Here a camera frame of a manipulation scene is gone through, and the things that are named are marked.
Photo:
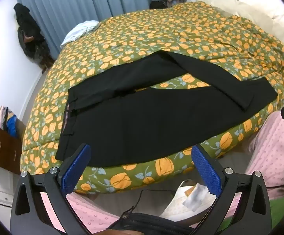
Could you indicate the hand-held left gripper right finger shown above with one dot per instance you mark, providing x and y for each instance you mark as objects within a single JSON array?
[{"x": 207, "y": 173}]

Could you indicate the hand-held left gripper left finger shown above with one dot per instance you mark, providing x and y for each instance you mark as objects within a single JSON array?
[{"x": 75, "y": 170}]

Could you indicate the black pants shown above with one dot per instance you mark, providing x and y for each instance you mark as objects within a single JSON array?
[{"x": 144, "y": 117}]

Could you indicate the white paper bag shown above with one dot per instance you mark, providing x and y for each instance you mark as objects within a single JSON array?
[{"x": 181, "y": 203}]

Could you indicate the person's pink dotted trousers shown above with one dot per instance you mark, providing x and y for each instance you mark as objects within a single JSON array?
[{"x": 274, "y": 156}]

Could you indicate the brown wooden dresser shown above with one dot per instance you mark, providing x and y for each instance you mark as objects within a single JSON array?
[{"x": 5, "y": 149}]

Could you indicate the black pouch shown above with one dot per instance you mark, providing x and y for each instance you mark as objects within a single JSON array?
[{"x": 151, "y": 224}]

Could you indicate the green mat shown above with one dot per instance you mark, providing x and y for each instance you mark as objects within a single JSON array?
[{"x": 281, "y": 213}]

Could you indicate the stack of folded clothes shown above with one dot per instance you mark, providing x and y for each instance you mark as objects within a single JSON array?
[{"x": 7, "y": 121}]

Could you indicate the cream pillow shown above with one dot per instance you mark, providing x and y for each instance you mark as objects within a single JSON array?
[{"x": 254, "y": 7}]

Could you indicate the light blue cloth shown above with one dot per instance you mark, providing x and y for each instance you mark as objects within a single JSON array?
[{"x": 80, "y": 30}]

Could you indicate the black hanging clothes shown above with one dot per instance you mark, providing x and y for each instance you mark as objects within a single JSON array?
[{"x": 30, "y": 35}]

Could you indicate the green orange floral blanket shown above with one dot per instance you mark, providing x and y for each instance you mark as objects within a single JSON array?
[{"x": 156, "y": 36}]

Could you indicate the blue-grey curtain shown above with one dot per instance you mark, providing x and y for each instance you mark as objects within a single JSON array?
[{"x": 83, "y": 0}]

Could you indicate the dark cloth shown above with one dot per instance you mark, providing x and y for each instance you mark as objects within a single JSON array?
[{"x": 157, "y": 5}]

